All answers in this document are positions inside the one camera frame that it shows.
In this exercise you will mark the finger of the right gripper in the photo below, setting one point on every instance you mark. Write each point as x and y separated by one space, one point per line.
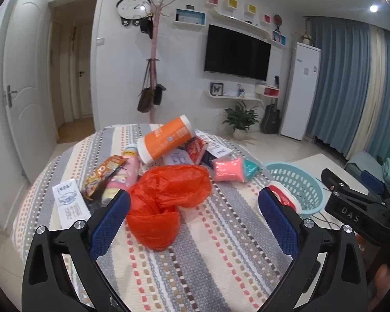
335 184

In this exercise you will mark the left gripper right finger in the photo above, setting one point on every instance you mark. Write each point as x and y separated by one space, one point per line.
326 272

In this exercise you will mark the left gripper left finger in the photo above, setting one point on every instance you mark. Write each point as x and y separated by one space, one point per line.
46 283

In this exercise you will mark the white milk carton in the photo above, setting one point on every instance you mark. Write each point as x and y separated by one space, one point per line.
70 203

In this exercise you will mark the teal packet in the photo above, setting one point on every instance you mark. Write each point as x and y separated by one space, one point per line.
250 169

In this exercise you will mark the pink packet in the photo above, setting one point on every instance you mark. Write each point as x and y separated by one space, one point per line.
229 171

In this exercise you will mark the red plastic bag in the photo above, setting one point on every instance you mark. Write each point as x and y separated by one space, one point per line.
156 198

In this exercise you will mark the pink cow drink bottle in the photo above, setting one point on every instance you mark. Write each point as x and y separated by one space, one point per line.
126 175

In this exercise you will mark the orange panda snack bag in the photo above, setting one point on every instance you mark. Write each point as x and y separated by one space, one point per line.
100 175

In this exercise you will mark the red blue card box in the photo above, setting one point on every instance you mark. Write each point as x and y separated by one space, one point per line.
196 148

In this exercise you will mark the orange white canister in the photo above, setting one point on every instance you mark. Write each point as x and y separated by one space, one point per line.
165 138

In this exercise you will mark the person's right hand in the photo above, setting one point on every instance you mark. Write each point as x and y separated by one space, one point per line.
379 290

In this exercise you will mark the light blue laundry basket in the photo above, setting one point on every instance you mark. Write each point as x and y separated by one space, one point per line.
307 191

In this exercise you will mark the red white tape roll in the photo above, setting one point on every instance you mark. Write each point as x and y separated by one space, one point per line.
285 197

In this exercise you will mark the black guitar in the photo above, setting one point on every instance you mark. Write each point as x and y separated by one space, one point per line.
270 123

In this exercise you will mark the blue curtain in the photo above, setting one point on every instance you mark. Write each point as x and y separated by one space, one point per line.
351 111

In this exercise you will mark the white refrigerator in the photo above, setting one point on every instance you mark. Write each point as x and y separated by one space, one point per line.
301 91

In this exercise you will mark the potted green plant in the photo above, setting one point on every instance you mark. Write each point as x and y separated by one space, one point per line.
240 119

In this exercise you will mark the white blue milk box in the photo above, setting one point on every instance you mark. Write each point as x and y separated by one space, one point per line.
214 149

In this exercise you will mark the framed butterfly picture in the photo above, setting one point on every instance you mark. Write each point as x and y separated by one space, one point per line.
216 89

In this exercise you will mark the purple white packet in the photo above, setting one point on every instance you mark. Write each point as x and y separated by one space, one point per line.
176 157

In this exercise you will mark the black hanging pouch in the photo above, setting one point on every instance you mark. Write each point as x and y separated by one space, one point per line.
157 95

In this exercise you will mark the brown hanging handbag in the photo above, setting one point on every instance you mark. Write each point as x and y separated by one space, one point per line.
146 95

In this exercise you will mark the pink coat rack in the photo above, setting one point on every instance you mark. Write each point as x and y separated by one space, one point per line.
156 10

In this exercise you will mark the white open door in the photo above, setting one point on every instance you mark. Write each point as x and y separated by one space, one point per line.
26 82

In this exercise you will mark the white red wall cubby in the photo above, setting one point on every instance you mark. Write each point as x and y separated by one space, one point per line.
267 91

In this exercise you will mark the white wall shelf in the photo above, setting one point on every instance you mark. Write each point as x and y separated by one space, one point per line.
236 98

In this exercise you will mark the black wall television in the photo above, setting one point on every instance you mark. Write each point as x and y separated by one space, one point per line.
233 53

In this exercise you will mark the blue white wall box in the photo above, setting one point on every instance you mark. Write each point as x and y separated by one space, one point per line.
190 17

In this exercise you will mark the panda wall clock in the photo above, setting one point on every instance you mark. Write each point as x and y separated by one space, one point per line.
133 11

